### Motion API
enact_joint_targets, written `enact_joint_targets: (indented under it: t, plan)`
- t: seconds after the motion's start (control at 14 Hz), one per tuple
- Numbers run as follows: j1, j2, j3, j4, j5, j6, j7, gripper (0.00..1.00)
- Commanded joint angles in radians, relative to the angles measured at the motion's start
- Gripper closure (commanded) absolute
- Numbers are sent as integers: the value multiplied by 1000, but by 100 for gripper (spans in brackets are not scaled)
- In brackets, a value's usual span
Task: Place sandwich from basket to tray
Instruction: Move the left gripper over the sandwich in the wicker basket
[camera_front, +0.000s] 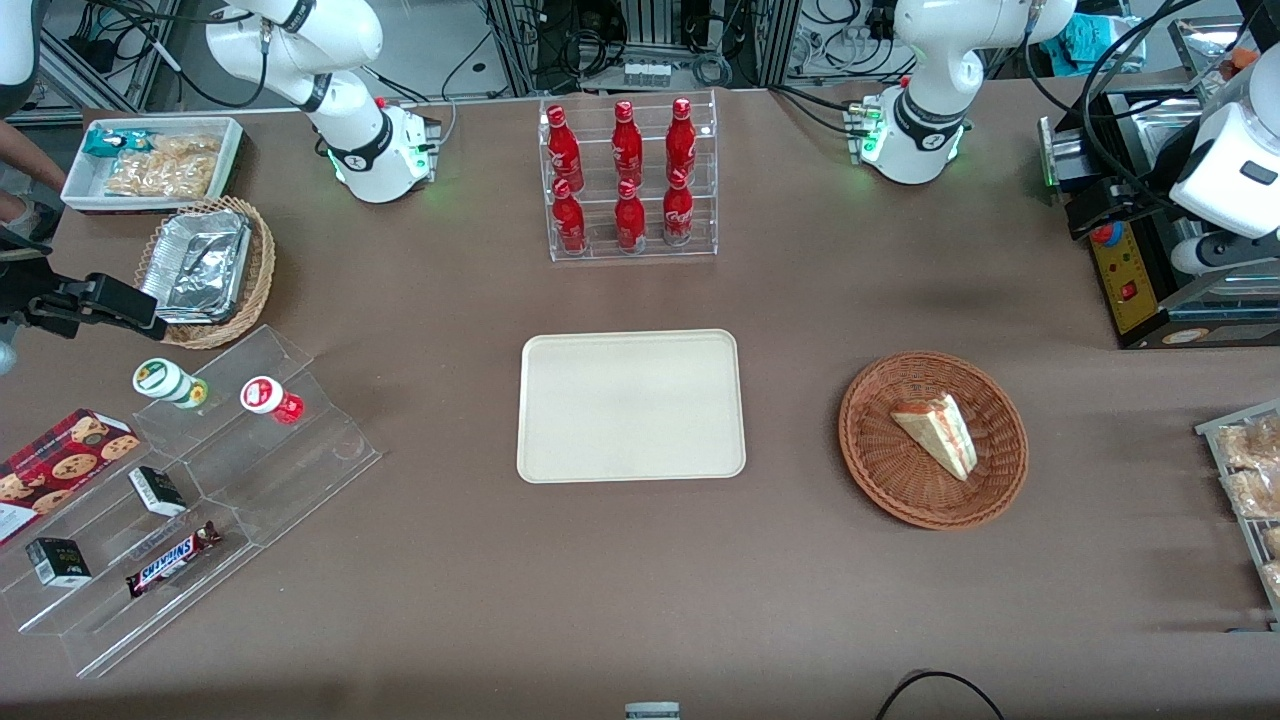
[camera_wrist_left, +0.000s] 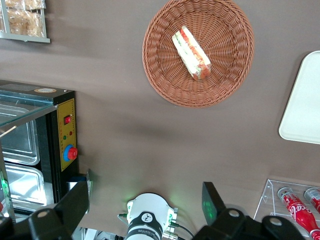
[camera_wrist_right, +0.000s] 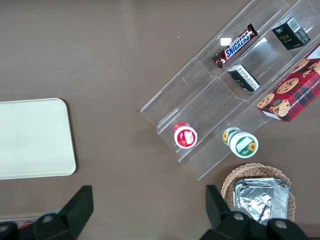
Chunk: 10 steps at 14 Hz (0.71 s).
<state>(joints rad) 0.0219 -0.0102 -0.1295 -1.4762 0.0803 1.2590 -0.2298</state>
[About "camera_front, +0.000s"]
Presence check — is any white rectangular snack bin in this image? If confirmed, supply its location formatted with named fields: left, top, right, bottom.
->
left=60, top=116, right=247, bottom=217

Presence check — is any light tan wicker basket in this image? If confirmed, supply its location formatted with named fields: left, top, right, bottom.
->
left=134, top=195, right=277, bottom=351

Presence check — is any red lid yogurt cup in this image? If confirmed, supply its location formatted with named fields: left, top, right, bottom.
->
left=240, top=375, right=305, bottom=426

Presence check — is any red cola bottle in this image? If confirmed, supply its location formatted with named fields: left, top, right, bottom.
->
left=614, top=179, right=648, bottom=254
left=552, top=178, right=589, bottom=255
left=611, top=100, right=645, bottom=187
left=666, top=97, right=698, bottom=186
left=546, top=105, right=585, bottom=193
left=662, top=168, right=696, bottom=248

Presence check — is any green lid yogurt cup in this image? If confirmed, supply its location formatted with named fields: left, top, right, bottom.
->
left=132, top=357, right=210, bottom=410

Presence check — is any thick black machine cable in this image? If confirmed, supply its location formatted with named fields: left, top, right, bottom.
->
left=1078, top=0, right=1236, bottom=206

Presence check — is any small black box white label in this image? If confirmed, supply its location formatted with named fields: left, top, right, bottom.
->
left=128, top=466, right=189, bottom=519

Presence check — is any clear acrylic stepped shelf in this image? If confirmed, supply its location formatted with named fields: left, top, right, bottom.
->
left=0, top=324, right=384, bottom=680

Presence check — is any brown round wicker basket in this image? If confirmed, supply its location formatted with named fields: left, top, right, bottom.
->
left=838, top=351, right=1030, bottom=531

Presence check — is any stack of foil containers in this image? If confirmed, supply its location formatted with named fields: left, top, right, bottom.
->
left=139, top=209, right=253, bottom=327

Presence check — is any small black Face box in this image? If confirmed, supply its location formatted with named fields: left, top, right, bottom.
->
left=25, top=537, right=93, bottom=589

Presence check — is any aluminium frame rack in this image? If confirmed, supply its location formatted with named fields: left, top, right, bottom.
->
left=478, top=0, right=803, bottom=97

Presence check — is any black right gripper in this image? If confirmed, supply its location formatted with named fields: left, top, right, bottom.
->
left=0, top=256, right=169, bottom=344

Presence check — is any beige plastic tray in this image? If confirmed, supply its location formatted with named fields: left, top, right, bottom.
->
left=516, top=329, right=748, bottom=485

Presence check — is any red chocolate chip cookie box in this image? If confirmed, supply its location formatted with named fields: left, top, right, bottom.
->
left=0, top=408, right=142, bottom=547

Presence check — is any grey wire rack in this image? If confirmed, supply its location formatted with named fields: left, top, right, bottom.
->
left=1194, top=399, right=1280, bottom=634

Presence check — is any triangular sandwich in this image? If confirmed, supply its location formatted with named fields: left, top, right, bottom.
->
left=890, top=393, right=979, bottom=483

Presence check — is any teal snack packet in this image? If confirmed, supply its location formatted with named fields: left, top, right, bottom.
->
left=82, top=128, right=153, bottom=161

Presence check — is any Snickers chocolate bar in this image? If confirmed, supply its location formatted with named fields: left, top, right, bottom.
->
left=125, top=521, right=224, bottom=600

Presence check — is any person bare forearm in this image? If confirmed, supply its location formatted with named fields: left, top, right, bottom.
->
left=0, top=120, right=68, bottom=198

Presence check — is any clear bag of crackers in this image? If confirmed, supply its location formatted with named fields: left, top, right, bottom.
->
left=104, top=134, right=224, bottom=200

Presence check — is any teal cloth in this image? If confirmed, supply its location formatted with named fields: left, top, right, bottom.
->
left=1040, top=14, right=1133, bottom=77

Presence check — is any black machine with yellow panel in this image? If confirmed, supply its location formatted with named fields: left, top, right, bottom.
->
left=1038, top=88, right=1280, bottom=351

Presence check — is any clear acrylic bottle rack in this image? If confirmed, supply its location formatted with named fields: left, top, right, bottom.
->
left=539, top=90, right=720, bottom=264

